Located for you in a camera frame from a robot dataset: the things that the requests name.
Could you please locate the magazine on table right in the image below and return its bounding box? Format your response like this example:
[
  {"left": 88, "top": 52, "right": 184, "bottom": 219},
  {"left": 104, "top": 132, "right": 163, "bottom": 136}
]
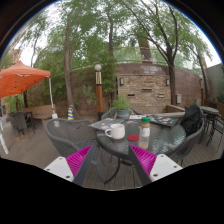
[{"left": 149, "top": 115, "right": 178, "bottom": 127}]

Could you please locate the magazine on table left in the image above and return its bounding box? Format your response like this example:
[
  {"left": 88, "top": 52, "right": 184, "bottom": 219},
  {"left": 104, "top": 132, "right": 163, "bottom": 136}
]
[{"left": 90, "top": 118, "right": 124, "bottom": 130}]

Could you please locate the dark chair under tent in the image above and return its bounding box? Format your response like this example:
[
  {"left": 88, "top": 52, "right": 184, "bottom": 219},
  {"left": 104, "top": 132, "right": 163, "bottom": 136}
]
[{"left": 9, "top": 111, "right": 35, "bottom": 136}]

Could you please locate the dark table at right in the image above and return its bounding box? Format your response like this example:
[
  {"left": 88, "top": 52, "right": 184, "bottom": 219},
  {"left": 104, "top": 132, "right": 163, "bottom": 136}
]
[{"left": 201, "top": 106, "right": 224, "bottom": 145}]

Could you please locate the black jacket on chair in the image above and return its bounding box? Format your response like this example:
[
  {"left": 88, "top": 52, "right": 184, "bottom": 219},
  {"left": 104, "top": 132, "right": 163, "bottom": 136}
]
[{"left": 180, "top": 104, "right": 202, "bottom": 136}]

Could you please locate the grey wicker chair left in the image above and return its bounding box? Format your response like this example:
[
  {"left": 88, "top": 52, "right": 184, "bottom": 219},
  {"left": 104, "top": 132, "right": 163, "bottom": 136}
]
[{"left": 45, "top": 118, "right": 97, "bottom": 157}]

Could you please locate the potted green plant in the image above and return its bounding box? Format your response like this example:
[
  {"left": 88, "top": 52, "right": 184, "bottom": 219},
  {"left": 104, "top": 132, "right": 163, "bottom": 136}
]
[{"left": 113, "top": 95, "right": 131, "bottom": 120}]

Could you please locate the white ceramic mug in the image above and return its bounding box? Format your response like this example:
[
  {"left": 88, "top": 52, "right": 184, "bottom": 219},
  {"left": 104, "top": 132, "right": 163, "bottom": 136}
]
[{"left": 105, "top": 124, "right": 125, "bottom": 140}]

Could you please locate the clear bottle with green cap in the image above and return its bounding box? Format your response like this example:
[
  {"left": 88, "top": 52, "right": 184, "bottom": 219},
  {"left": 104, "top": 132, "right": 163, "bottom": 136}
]
[{"left": 139, "top": 117, "right": 150, "bottom": 149}]

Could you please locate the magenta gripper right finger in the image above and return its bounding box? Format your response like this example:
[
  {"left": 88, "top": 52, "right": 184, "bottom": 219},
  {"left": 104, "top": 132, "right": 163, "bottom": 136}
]
[{"left": 129, "top": 144, "right": 182, "bottom": 186}]

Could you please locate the round glass patio table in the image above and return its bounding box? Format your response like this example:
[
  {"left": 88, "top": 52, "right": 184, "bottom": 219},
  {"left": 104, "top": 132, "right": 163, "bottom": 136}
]
[{"left": 94, "top": 118, "right": 187, "bottom": 185}]

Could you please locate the magazine on table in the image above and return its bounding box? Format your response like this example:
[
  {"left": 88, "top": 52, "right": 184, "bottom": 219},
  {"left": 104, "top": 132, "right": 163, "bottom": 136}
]
[
  {"left": 90, "top": 118, "right": 124, "bottom": 130},
  {"left": 149, "top": 115, "right": 178, "bottom": 127}
]

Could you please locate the red round coaster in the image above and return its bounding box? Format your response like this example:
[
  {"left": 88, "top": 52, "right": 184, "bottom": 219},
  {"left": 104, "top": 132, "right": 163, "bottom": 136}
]
[{"left": 127, "top": 134, "right": 140, "bottom": 141}]

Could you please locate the orange canopy tent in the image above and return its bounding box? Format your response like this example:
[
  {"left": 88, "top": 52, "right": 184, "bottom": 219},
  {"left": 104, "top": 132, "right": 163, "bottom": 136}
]
[{"left": 0, "top": 60, "right": 58, "bottom": 119}]

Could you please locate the grey wicker chair right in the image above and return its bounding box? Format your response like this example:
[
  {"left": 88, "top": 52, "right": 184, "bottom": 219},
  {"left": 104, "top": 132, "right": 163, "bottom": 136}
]
[{"left": 170, "top": 121, "right": 204, "bottom": 162}]

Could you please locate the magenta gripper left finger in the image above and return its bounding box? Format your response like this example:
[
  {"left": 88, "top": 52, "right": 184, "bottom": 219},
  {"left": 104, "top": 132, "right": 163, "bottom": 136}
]
[{"left": 45, "top": 145, "right": 96, "bottom": 186}]

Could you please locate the lamp post with globe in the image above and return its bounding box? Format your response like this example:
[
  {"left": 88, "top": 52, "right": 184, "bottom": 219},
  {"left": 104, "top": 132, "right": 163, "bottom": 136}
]
[{"left": 94, "top": 64, "right": 103, "bottom": 120}]

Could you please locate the white paper on table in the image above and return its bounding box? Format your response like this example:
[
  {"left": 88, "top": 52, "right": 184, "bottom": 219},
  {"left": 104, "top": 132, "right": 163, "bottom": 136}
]
[{"left": 129, "top": 115, "right": 146, "bottom": 120}]

